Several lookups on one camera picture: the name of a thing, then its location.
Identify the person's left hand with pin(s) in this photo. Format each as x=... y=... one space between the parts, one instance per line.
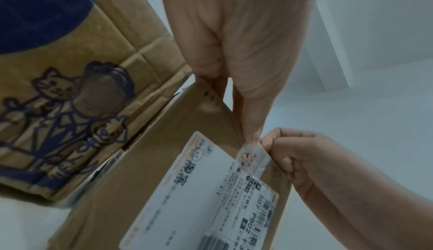
x=243 y=24

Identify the brown printed cardboard box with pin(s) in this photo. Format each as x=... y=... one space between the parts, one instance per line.
x=159 y=136

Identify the white shipping label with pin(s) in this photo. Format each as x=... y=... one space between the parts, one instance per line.
x=189 y=190

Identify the person's right hand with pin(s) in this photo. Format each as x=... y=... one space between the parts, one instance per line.
x=301 y=158

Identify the peeled white label strip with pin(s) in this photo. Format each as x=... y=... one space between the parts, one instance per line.
x=252 y=156

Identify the person's right forearm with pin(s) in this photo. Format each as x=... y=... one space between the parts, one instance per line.
x=368 y=203

